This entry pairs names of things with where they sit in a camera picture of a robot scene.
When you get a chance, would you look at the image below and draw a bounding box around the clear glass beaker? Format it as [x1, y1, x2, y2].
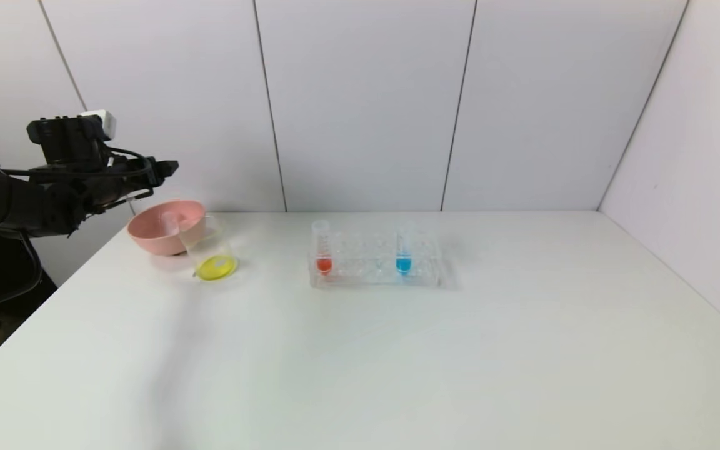
[179, 214, 239, 282]

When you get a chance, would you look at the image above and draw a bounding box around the test tube with blue liquid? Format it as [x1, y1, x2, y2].
[396, 220, 414, 276]

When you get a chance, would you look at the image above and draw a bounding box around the clear acrylic test tube rack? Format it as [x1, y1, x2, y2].
[308, 226, 442, 288]

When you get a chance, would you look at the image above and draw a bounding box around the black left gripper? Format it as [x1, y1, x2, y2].
[114, 156, 179, 188]

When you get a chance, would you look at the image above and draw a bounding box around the test tube with yellow liquid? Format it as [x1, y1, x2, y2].
[159, 212, 183, 239]

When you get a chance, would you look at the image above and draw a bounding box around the pink bowl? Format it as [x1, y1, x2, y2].
[127, 200, 208, 257]

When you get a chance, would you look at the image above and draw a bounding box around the test tube with red liquid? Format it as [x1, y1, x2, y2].
[312, 220, 334, 276]

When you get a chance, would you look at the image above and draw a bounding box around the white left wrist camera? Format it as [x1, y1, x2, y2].
[81, 111, 117, 141]

